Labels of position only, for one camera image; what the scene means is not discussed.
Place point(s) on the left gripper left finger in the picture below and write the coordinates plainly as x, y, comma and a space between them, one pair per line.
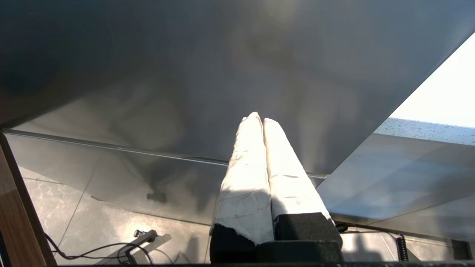
245, 185

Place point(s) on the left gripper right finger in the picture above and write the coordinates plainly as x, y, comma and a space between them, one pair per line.
293, 185

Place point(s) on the grey appliance front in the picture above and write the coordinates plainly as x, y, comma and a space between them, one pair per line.
148, 74

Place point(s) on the dark rectangular vent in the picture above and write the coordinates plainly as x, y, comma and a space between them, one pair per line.
461, 250

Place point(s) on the white tall cabinet panel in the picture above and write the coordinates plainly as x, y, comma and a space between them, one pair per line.
452, 92

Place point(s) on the brown wooden panel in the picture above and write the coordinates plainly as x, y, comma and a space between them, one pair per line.
18, 230

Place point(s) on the grey metal floor bracket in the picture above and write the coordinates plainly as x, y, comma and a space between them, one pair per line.
146, 235

